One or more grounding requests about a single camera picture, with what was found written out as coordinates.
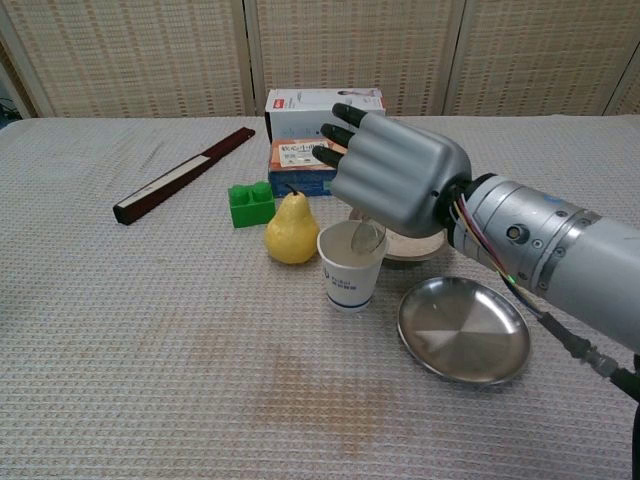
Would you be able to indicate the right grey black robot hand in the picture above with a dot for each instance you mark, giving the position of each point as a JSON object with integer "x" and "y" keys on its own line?
{"x": 400, "y": 175}

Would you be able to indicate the metal spoon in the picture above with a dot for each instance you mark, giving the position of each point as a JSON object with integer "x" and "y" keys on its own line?
{"x": 367, "y": 237}

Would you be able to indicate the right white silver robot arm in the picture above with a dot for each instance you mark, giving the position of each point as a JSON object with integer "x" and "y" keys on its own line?
{"x": 560, "y": 245}

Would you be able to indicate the steel bowl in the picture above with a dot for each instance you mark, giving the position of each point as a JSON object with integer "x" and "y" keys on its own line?
{"x": 415, "y": 254}

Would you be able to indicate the white paper cup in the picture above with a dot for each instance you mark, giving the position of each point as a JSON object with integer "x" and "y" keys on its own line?
{"x": 350, "y": 285}

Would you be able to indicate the empty steel plate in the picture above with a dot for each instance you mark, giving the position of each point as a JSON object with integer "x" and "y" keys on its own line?
{"x": 465, "y": 330}

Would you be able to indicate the orange blue biscuit box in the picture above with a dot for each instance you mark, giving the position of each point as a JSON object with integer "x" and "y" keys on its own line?
{"x": 295, "y": 175}

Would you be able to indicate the yellow pear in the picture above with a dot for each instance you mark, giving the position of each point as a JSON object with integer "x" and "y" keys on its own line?
{"x": 292, "y": 230}

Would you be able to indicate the white carton box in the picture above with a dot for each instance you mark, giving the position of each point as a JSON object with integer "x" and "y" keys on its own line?
{"x": 295, "y": 115}

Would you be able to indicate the woven folding screen panel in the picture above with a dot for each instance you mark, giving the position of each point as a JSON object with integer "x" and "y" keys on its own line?
{"x": 540, "y": 55}
{"x": 350, "y": 45}
{"x": 130, "y": 55}

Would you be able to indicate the green toy building block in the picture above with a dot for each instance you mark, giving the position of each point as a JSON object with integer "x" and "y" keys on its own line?
{"x": 250, "y": 210}

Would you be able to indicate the dark red folded fan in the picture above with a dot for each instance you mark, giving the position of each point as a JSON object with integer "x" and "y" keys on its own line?
{"x": 175, "y": 172}

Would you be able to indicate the white woven tablecloth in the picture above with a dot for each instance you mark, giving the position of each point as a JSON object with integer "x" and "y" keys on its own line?
{"x": 150, "y": 350}

